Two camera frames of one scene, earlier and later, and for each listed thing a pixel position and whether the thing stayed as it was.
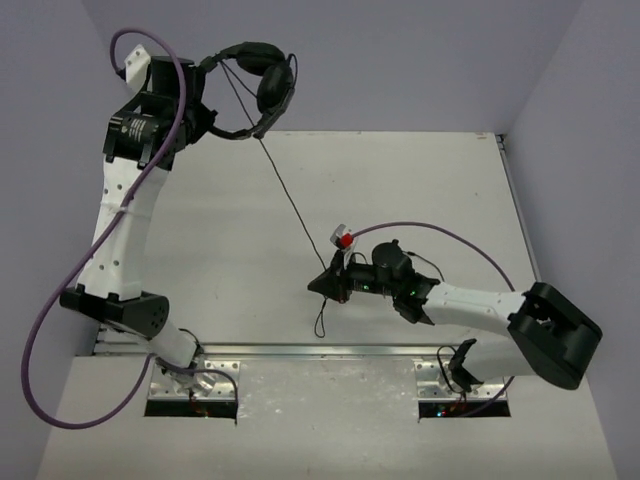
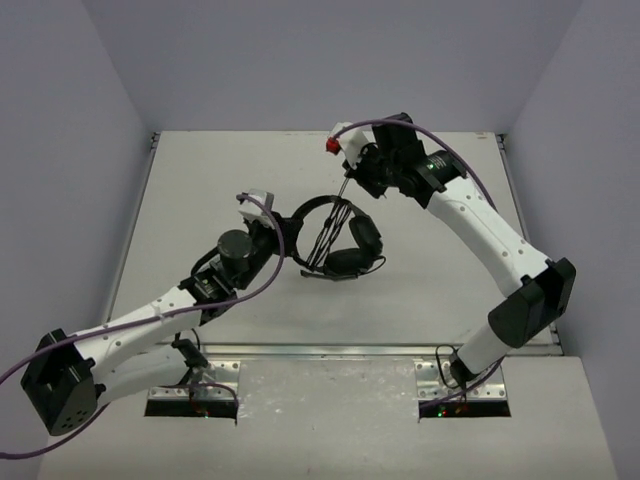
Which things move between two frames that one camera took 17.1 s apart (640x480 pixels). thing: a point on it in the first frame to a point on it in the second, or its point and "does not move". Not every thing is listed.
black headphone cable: [308, 234] to [333, 224]
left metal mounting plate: [209, 385] does not move
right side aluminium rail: [502, 138] does not move
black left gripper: [201, 117] to [279, 232]
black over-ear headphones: [274, 90] to [353, 262]
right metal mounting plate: [432, 386] does not move
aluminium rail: [354, 350] does not move
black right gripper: [335, 282] to [368, 151]
